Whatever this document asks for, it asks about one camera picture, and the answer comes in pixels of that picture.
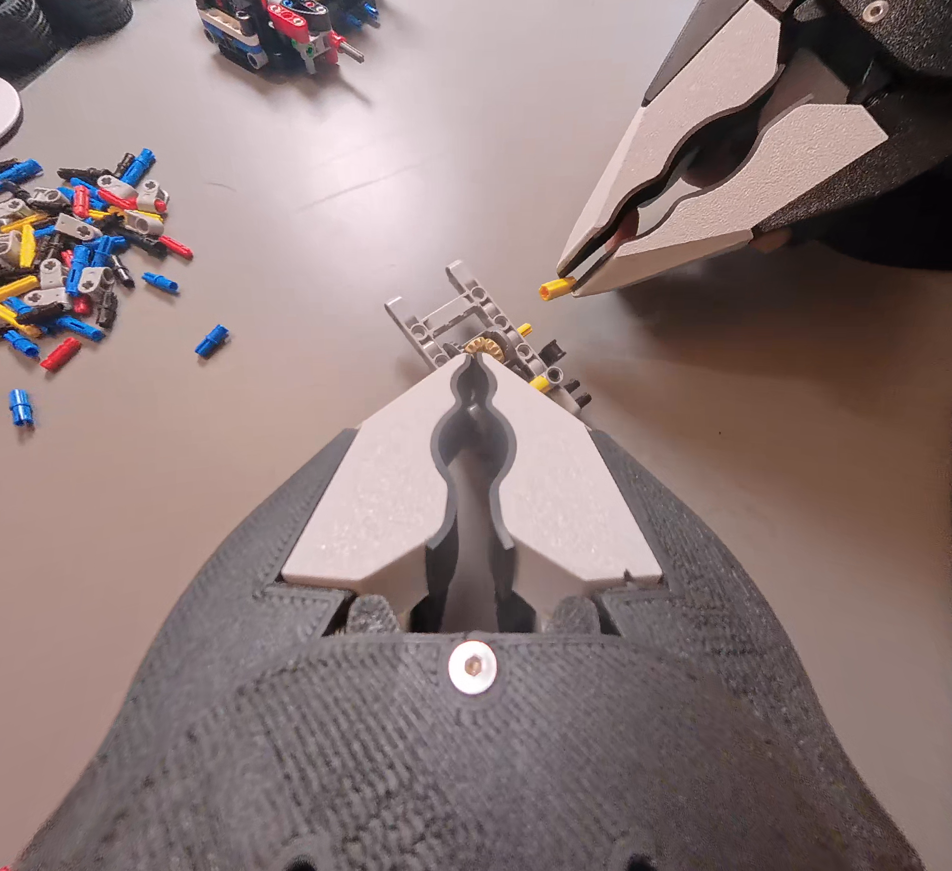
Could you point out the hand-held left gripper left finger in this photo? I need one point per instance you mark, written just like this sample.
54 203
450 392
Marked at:
372 514

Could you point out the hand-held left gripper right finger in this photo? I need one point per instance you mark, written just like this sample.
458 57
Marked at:
580 514

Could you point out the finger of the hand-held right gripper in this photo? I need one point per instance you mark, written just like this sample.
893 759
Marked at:
699 82
781 171

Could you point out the grey lego frame assembly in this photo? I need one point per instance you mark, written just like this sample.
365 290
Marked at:
416 324

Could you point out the yellow lego connector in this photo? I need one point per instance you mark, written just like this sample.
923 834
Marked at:
556 288

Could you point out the pile of mixed lego pieces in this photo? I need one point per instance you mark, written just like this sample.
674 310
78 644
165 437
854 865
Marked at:
82 268

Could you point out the person's right hand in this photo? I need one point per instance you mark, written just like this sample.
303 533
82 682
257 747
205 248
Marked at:
770 241

